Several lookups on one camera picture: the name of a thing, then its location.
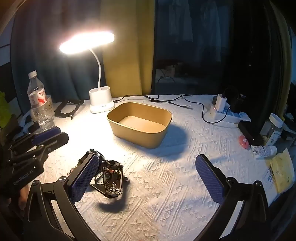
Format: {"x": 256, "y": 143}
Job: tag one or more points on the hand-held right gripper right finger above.
{"x": 210, "y": 178}

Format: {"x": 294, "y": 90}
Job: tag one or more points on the white tube with barcode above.
{"x": 263, "y": 151}

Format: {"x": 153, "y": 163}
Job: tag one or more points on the yellow packet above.
{"x": 282, "y": 171}

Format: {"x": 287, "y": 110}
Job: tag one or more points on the tan paper box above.
{"x": 134, "y": 136}

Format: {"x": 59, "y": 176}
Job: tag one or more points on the clear jar with white lid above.
{"x": 272, "y": 128}

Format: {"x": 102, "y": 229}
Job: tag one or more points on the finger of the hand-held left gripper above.
{"x": 55, "y": 142}
{"x": 47, "y": 134}

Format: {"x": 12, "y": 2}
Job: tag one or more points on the yellow curtain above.
{"x": 124, "y": 58}

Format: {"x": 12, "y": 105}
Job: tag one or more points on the white power strip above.
{"x": 231, "y": 117}

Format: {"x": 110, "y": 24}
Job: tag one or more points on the white charger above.
{"x": 221, "y": 103}

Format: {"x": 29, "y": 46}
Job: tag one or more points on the pink round case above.
{"x": 244, "y": 142}

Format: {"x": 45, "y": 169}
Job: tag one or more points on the black flat box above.
{"x": 251, "y": 133}

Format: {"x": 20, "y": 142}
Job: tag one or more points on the dark teal curtain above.
{"x": 57, "y": 76}

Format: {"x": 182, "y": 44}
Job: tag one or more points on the white desk lamp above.
{"x": 101, "y": 99}

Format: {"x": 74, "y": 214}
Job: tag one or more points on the black power adapter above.
{"x": 238, "y": 104}

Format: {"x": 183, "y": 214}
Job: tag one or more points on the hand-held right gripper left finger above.
{"x": 83, "y": 178}

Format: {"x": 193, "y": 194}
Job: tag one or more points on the green leafy object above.
{"x": 4, "y": 109}

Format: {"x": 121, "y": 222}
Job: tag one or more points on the clear plastic water bottle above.
{"x": 38, "y": 102}

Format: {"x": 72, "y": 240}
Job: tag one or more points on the white textured cloth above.
{"x": 161, "y": 185}

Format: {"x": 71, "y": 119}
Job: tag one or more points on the white printed mug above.
{"x": 49, "y": 104}

